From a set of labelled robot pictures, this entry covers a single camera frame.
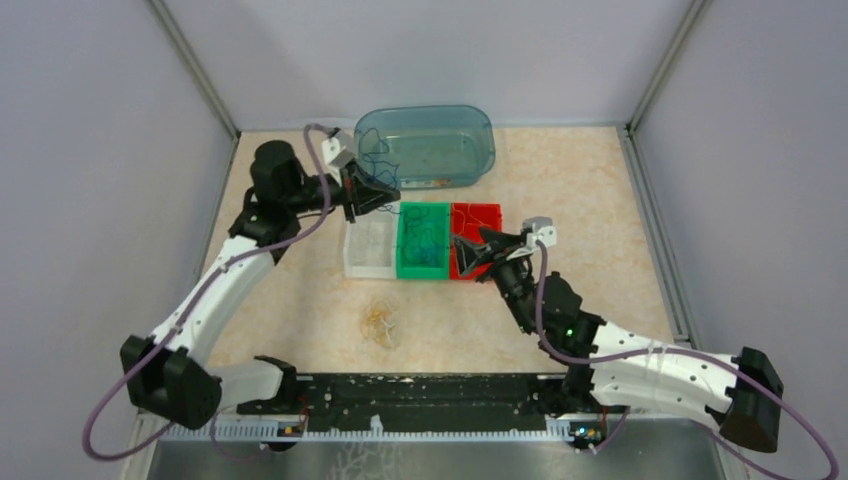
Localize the red plastic bin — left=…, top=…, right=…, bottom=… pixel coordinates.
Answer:
left=449, top=202, right=502, bottom=280

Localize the aluminium frame rail left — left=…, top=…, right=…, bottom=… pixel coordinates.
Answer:
left=144, top=0, right=241, bottom=275

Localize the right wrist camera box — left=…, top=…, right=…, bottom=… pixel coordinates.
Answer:
left=521, top=216, right=558, bottom=255

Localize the aluminium frame rail right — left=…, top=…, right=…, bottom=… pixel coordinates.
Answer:
left=617, top=123, right=763, bottom=480

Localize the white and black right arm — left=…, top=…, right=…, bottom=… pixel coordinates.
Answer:
left=450, top=225, right=784, bottom=453

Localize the white plastic bin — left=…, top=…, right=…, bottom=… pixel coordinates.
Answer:
left=342, top=211, right=399, bottom=279

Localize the cable bundle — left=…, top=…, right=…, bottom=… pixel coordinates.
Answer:
left=358, top=298, right=404, bottom=351

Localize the green plastic bin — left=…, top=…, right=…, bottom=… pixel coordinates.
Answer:
left=396, top=202, right=451, bottom=280

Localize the teal transparent plastic tub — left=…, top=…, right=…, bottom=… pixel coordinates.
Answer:
left=354, top=105, right=496, bottom=190

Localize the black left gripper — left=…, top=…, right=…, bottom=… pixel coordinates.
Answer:
left=286, top=158, right=401, bottom=224

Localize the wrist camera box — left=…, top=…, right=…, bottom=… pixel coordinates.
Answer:
left=320, top=131, right=355, bottom=170
left=521, top=216, right=558, bottom=255

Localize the yellow thin cable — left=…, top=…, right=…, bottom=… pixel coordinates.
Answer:
left=451, top=205, right=502, bottom=240

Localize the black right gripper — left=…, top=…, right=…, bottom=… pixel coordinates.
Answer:
left=452, top=226, right=536, bottom=334

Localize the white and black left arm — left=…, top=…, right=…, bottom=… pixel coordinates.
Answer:
left=120, top=137, right=400, bottom=430

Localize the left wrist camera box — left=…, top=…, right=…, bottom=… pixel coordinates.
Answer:
left=320, top=131, right=355, bottom=170

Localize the aluminium frame rail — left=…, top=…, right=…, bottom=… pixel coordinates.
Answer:
left=617, top=123, right=763, bottom=480
left=144, top=0, right=241, bottom=275

